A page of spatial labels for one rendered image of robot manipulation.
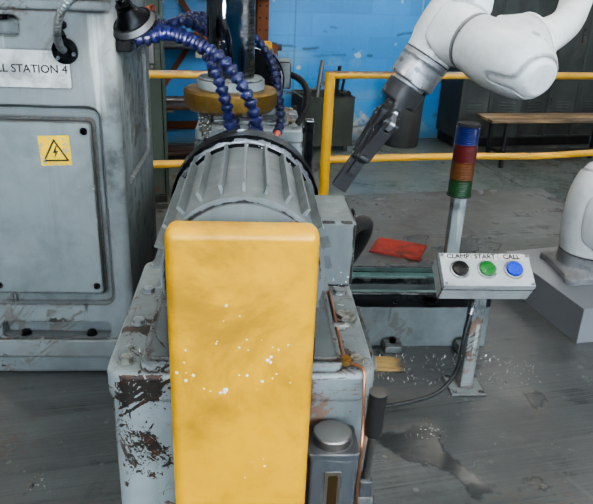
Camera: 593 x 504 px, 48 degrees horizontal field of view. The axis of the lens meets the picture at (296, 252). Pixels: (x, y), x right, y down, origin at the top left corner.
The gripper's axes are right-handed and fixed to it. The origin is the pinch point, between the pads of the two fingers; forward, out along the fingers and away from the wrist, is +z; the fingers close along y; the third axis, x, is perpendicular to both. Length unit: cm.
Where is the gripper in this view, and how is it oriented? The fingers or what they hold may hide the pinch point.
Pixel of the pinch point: (348, 173)
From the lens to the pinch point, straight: 131.0
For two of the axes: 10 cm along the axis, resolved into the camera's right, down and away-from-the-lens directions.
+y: 0.6, 3.9, -9.2
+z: -5.4, 7.9, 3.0
